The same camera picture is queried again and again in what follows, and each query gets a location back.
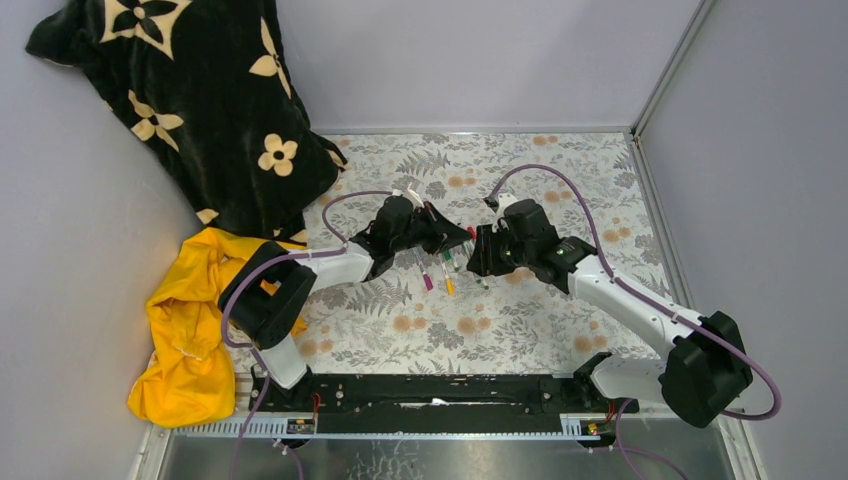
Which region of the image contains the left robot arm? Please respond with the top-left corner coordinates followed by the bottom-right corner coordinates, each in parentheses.
top-left (218, 194), bottom-right (472, 411)

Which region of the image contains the yellow cloth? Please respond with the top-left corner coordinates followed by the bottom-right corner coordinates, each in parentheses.
top-left (127, 227), bottom-right (327, 430)

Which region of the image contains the floral tablecloth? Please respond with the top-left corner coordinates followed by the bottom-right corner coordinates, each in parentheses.
top-left (295, 132), bottom-right (671, 374)

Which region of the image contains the purple cable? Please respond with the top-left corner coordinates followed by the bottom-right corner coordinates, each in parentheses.
top-left (220, 190), bottom-right (399, 480)
top-left (488, 163), bottom-right (783, 480)

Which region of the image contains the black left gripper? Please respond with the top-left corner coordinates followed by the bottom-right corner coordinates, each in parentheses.
top-left (389, 201), bottom-right (470, 256)

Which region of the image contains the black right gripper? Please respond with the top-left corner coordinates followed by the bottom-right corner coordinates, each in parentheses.
top-left (465, 223), bottom-right (534, 278)

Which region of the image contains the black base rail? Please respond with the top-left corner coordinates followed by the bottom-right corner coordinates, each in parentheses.
top-left (248, 373), bottom-right (639, 439)

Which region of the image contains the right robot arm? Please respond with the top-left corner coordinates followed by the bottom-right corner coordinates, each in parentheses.
top-left (467, 194), bottom-right (753, 428)

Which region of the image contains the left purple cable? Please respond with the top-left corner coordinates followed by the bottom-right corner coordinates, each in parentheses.
top-left (220, 190), bottom-right (399, 480)

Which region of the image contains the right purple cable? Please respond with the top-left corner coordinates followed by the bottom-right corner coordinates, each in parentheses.
top-left (488, 163), bottom-right (783, 480)

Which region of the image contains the black floral blanket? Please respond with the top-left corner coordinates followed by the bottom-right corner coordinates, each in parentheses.
top-left (26, 0), bottom-right (348, 244)

